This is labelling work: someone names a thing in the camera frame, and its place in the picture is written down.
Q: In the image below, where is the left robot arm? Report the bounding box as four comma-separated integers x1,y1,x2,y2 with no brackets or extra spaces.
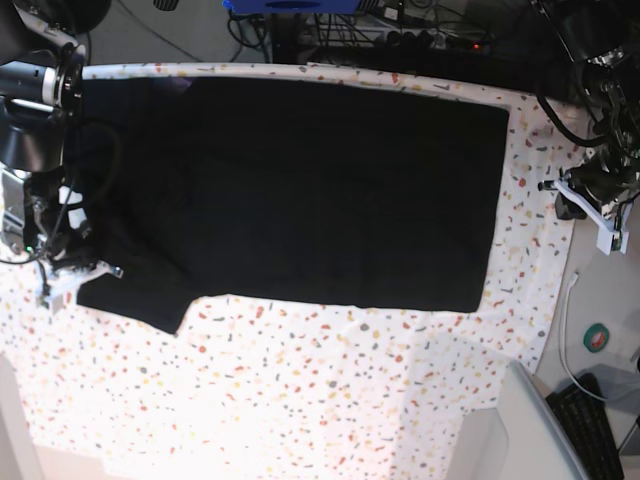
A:
531,1,639,215

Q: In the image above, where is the white usb cable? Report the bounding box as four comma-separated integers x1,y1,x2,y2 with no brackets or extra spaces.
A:
558,268,609,401

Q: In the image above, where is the grey plastic bin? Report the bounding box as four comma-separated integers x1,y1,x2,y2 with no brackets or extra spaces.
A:
446,361,589,480

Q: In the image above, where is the black keyboard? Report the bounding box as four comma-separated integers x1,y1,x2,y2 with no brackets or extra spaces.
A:
546,385,624,480

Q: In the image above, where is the green tape roll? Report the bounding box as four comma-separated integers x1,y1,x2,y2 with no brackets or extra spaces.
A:
583,323,610,354

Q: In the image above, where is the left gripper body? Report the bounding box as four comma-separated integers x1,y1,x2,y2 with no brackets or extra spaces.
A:
567,159,639,210

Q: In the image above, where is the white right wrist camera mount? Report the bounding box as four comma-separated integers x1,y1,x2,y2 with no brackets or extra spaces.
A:
35,261,124,315

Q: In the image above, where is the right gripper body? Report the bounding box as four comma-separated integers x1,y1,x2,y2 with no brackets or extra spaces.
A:
24,199,99,272

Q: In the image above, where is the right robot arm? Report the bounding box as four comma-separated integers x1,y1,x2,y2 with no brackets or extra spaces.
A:
1,1,122,275

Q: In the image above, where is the black t-shirt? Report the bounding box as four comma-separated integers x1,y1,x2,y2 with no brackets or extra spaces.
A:
77,78,509,334

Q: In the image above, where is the terrazzo pattern tablecloth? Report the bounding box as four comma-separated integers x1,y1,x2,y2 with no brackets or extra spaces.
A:
1,64,581,479

